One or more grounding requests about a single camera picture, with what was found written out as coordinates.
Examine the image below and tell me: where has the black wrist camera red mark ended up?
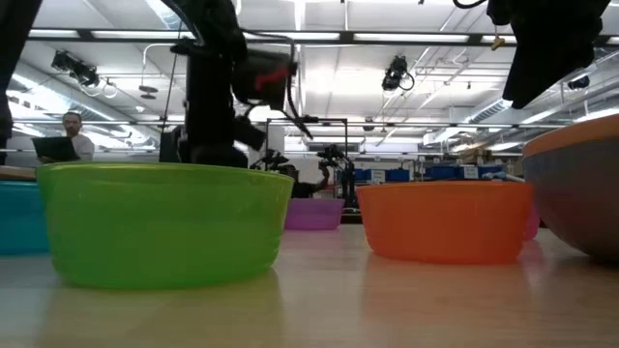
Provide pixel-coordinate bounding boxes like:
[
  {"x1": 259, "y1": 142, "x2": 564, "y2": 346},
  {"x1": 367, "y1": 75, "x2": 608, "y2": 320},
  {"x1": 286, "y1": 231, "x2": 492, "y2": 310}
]
[{"x1": 231, "y1": 47, "x2": 297, "y2": 111}]

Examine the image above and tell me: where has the orange plastic bowl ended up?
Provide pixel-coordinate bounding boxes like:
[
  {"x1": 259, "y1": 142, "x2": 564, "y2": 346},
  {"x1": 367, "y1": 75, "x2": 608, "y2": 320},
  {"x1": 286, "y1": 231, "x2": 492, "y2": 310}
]
[{"x1": 356, "y1": 181, "x2": 535, "y2": 266}]

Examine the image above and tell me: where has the pink plastic bowl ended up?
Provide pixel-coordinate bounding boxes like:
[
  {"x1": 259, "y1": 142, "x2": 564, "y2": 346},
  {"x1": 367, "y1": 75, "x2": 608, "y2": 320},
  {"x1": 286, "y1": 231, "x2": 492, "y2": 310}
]
[{"x1": 523, "y1": 205, "x2": 542, "y2": 242}]

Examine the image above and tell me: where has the wooden shelf board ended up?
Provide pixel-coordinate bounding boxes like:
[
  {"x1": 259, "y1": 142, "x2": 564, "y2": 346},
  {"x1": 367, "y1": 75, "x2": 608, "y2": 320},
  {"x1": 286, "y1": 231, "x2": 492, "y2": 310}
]
[{"x1": 0, "y1": 165, "x2": 39, "y2": 183}]

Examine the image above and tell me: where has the person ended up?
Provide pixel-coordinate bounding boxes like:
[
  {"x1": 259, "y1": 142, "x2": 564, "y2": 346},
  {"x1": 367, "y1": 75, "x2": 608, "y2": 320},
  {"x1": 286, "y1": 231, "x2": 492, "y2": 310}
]
[
  {"x1": 38, "y1": 111, "x2": 96, "y2": 163},
  {"x1": 282, "y1": 163, "x2": 336, "y2": 199}
]

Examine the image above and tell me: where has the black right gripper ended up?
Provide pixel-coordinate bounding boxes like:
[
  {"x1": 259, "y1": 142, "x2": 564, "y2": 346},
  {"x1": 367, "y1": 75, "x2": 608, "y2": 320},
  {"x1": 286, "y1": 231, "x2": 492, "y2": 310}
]
[{"x1": 486, "y1": 0, "x2": 611, "y2": 110}]

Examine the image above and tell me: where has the black background station frame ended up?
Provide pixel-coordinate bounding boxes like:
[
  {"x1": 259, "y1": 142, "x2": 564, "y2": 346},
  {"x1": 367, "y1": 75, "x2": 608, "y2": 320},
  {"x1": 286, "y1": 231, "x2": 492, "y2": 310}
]
[{"x1": 263, "y1": 116, "x2": 350, "y2": 173}]

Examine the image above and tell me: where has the teal blue plastic bowl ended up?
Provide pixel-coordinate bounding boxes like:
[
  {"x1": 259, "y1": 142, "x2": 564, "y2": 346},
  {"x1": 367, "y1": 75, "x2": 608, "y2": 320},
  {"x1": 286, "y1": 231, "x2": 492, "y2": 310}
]
[{"x1": 0, "y1": 180, "x2": 50, "y2": 256}]

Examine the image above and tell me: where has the black ceiling-hung device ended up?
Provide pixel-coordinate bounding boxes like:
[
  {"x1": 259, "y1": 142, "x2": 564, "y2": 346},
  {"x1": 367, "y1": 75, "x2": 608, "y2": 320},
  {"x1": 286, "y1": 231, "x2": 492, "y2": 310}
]
[
  {"x1": 50, "y1": 49, "x2": 102, "y2": 89},
  {"x1": 380, "y1": 54, "x2": 416, "y2": 93}
]

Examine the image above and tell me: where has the large grey bowl orange rim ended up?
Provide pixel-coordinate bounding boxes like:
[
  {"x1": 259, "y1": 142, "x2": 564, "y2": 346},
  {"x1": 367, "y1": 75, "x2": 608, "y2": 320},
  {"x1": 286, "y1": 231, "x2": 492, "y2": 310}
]
[{"x1": 521, "y1": 114, "x2": 619, "y2": 263}]

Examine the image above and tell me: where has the small yellow connector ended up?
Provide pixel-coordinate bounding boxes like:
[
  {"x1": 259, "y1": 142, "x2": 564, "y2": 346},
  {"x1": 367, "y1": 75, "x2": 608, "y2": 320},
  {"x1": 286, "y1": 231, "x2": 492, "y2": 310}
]
[{"x1": 489, "y1": 26, "x2": 507, "y2": 52}]

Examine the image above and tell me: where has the green plastic bowl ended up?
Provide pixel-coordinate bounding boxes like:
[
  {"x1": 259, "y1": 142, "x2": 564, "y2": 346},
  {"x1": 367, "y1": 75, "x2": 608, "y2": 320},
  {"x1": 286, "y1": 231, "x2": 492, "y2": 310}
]
[{"x1": 36, "y1": 161, "x2": 295, "y2": 290}]

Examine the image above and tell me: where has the blue storage bin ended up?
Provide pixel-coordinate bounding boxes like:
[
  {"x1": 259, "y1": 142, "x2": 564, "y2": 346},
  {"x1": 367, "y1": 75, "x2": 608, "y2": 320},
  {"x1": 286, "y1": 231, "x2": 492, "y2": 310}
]
[
  {"x1": 425, "y1": 164, "x2": 505, "y2": 182},
  {"x1": 354, "y1": 167, "x2": 412, "y2": 185}
]

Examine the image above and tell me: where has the black laptop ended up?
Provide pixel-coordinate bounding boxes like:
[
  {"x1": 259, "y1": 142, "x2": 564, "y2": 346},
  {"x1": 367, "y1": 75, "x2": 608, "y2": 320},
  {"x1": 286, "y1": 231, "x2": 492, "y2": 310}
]
[{"x1": 31, "y1": 136, "x2": 81, "y2": 163}]

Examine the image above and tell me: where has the purple plastic bowl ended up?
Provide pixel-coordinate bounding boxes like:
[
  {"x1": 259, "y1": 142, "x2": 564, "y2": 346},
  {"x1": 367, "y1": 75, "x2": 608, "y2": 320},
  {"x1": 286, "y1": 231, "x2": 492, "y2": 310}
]
[{"x1": 283, "y1": 197, "x2": 345, "y2": 231}]

